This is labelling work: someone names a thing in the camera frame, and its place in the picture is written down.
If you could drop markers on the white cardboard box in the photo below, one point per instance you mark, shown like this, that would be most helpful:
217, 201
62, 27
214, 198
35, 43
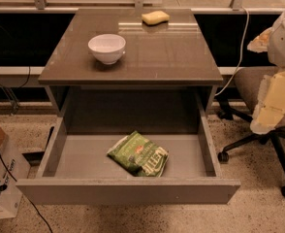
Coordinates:
13, 166

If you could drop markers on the grey cabinet counter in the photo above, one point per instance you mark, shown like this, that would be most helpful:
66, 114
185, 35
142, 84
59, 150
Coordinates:
169, 56

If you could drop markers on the yellow sponge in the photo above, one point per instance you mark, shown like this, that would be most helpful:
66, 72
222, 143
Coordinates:
154, 18

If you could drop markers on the green jalapeno chip bag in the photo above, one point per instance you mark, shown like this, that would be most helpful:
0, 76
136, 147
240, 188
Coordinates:
139, 156

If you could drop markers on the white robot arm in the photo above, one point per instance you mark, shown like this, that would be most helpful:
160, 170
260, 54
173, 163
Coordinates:
276, 48

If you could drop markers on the white ceramic bowl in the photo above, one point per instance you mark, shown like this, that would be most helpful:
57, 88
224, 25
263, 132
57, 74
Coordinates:
107, 48

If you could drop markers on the open grey drawer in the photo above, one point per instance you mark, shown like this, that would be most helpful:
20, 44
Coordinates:
76, 167

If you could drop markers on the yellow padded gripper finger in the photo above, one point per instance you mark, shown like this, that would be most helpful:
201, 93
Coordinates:
261, 42
270, 108

